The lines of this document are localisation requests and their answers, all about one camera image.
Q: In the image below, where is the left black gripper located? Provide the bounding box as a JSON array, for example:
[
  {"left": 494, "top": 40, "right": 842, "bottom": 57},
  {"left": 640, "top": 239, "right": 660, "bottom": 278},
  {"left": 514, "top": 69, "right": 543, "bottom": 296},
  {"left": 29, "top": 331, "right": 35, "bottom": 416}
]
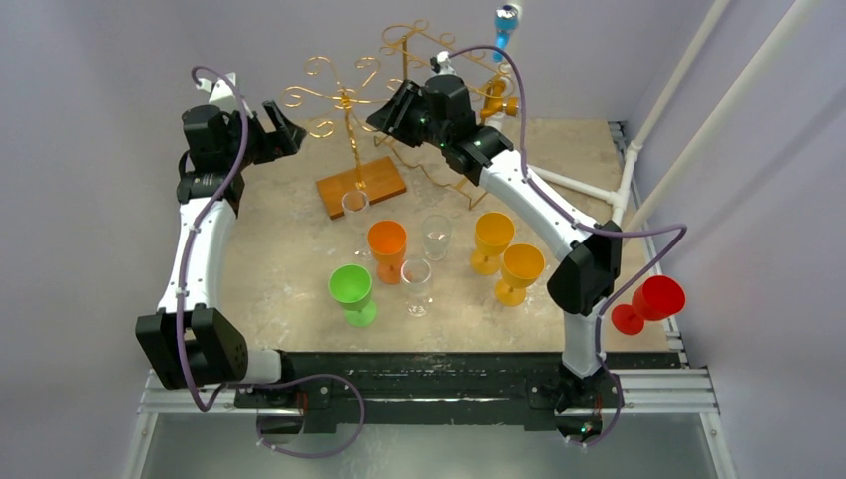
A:
[{"left": 221, "top": 101, "right": 303, "bottom": 171}]

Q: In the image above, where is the gold scroll glass rack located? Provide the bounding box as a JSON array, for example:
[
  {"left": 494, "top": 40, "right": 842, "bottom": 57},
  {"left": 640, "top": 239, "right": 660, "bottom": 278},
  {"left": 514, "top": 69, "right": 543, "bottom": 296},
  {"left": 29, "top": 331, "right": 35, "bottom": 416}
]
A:
[{"left": 281, "top": 56, "right": 406, "bottom": 220}]

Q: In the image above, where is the tall clear flute glass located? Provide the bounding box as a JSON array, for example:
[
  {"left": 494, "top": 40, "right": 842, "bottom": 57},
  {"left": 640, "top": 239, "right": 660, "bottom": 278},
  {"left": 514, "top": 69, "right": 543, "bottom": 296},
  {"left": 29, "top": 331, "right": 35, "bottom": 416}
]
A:
[{"left": 341, "top": 189, "right": 371, "bottom": 260}]

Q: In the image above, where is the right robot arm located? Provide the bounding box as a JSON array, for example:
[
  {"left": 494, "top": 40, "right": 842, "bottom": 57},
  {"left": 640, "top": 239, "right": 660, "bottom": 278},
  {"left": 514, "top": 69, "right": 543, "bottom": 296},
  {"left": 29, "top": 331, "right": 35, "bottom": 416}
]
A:
[{"left": 366, "top": 74, "right": 622, "bottom": 406}]

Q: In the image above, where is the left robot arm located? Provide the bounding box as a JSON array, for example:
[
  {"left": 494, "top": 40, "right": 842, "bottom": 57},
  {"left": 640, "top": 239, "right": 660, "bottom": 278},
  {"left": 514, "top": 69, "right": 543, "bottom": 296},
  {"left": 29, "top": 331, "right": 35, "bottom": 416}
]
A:
[{"left": 135, "top": 101, "right": 306, "bottom": 408}]

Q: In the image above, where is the orange pipe fitting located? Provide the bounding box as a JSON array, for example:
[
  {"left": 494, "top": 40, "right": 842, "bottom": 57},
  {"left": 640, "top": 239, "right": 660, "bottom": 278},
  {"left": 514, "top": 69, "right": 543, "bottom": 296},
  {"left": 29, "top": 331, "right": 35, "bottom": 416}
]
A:
[{"left": 479, "top": 74, "right": 520, "bottom": 123}]

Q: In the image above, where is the clear glass rear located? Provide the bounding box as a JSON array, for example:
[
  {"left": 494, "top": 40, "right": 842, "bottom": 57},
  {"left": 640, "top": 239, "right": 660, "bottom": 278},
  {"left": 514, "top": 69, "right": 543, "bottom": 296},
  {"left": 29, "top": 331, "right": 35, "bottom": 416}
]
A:
[{"left": 422, "top": 215, "right": 452, "bottom": 261}]

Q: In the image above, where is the orange plastic goblet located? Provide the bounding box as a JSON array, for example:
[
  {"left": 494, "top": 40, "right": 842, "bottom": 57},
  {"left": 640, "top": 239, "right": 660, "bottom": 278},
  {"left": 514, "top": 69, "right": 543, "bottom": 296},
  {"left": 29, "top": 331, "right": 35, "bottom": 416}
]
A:
[{"left": 367, "top": 220, "right": 407, "bottom": 285}]

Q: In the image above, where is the yellow goblet rear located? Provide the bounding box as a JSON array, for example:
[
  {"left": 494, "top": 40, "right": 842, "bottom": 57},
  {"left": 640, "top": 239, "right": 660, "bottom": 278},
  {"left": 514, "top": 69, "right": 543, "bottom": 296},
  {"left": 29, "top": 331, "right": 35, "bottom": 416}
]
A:
[{"left": 470, "top": 212, "right": 515, "bottom": 275}]

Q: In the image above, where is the yellow goblet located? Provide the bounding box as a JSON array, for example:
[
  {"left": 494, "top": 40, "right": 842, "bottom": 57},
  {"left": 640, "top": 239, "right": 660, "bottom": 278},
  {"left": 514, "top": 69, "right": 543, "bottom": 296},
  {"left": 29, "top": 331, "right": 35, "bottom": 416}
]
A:
[
  {"left": 470, "top": 212, "right": 515, "bottom": 275},
  {"left": 494, "top": 243, "right": 546, "bottom": 307}
]

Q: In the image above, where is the green plastic goblet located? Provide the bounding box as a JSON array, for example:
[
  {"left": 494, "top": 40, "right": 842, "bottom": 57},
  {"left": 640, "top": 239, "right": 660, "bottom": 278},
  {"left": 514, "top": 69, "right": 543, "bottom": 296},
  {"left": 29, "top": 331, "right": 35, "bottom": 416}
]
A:
[{"left": 328, "top": 264, "right": 377, "bottom": 327}]

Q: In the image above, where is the clear glass front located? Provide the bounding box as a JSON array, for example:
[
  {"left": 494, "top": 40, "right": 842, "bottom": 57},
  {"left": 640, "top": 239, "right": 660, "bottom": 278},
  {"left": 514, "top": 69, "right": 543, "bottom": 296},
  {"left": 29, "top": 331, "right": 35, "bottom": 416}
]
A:
[{"left": 400, "top": 257, "right": 433, "bottom": 317}]

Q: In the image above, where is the yellow goblet front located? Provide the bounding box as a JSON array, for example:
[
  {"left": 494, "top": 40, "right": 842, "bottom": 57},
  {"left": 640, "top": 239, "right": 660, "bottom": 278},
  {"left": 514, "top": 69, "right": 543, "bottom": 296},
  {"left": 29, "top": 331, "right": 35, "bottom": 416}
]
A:
[{"left": 494, "top": 243, "right": 546, "bottom": 307}]

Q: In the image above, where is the red plastic goblet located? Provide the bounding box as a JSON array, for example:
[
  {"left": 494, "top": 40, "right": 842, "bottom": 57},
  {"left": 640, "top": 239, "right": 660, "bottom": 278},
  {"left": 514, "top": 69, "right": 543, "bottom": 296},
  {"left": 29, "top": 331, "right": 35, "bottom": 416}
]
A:
[{"left": 612, "top": 275, "right": 686, "bottom": 336}]

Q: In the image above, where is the gold rectangular wire rack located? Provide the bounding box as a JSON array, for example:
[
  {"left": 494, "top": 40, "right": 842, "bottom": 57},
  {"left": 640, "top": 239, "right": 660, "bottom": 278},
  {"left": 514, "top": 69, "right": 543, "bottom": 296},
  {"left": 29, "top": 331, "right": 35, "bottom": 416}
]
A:
[{"left": 373, "top": 19, "right": 518, "bottom": 210}]

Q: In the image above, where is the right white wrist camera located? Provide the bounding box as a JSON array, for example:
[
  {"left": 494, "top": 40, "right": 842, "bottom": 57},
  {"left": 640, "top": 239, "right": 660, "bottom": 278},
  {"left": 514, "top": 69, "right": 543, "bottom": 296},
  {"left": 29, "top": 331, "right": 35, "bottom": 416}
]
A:
[{"left": 430, "top": 51, "right": 457, "bottom": 77}]

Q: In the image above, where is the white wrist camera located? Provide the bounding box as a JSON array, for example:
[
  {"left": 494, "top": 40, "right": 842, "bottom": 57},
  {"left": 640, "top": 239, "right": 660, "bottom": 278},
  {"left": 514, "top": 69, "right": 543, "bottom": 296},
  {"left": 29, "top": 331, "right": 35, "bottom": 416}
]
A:
[
  {"left": 196, "top": 78, "right": 238, "bottom": 113},
  {"left": 430, "top": 51, "right": 457, "bottom": 77}
]

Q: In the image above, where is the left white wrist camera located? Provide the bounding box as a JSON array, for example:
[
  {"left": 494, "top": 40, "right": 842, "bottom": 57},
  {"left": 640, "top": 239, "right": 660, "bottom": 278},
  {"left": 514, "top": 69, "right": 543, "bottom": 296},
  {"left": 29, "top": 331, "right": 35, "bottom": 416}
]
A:
[{"left": 196, "top": 78, "right": 238, "bottom": 113}]

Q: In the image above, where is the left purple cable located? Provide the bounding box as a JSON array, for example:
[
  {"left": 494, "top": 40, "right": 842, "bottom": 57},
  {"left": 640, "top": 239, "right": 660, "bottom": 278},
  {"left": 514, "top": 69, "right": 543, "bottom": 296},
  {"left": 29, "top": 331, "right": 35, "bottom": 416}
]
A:
[{"left": 173, "top": 64, "right": 365, "bottom": 461}]

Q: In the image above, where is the white pvc pipe frame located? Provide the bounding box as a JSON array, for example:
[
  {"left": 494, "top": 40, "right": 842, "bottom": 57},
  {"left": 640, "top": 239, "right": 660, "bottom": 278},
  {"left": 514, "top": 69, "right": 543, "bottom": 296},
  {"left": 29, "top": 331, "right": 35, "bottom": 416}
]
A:
[{"left": 485, "top": 0, "right": 824, "bottom": 265}]

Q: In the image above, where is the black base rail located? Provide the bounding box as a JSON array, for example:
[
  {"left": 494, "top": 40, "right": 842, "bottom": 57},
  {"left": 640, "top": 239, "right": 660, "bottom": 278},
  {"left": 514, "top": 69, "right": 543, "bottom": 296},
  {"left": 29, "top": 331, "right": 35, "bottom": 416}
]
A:
[{"left": 137, "top": 351, "right": 720, "bottom": 434}]

